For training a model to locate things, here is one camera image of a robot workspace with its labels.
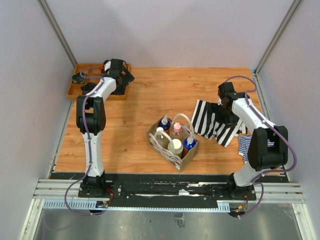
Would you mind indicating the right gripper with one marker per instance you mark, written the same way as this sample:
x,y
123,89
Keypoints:
x,y
227,118

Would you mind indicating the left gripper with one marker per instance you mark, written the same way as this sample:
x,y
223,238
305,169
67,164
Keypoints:
x,y
124,81

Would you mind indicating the wooden compartment tray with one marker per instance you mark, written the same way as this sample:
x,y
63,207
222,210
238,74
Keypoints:
x,y
75,88

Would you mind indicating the black white striped cloth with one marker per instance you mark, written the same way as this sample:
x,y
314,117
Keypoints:
x,y
206,124

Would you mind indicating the pink cap bottle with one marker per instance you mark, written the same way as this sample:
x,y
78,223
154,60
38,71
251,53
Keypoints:
x,y
176,130

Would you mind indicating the watermelon print canvas bag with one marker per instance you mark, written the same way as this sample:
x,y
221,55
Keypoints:
x,y
179,164

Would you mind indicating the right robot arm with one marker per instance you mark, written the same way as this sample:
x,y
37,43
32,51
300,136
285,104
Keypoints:
x,y
268,148

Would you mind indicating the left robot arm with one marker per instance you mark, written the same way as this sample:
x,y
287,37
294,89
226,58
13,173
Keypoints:
x,y
91,121

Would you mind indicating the dark rolled sock centre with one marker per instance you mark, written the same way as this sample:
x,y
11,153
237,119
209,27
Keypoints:
x,y
87,88

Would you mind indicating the dark rolled sock green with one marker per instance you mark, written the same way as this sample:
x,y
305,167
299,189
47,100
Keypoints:
x,y
77,78

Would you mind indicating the blue white striped cloth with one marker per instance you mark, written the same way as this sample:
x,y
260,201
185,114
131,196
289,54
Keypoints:
x,y
243,147

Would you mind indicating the blue spray bottle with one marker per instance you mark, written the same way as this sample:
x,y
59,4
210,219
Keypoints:
x,y
188,144

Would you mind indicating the white cap clear bottle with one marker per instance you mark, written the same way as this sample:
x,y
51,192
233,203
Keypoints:
x,y
162,140

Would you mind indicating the large cream lid bottle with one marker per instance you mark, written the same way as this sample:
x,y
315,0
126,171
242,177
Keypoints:
x,y
176,147

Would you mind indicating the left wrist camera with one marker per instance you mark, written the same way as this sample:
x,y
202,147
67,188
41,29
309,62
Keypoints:
x,y
106,65

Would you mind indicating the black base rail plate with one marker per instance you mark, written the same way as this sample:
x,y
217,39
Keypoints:
x,y
174,191

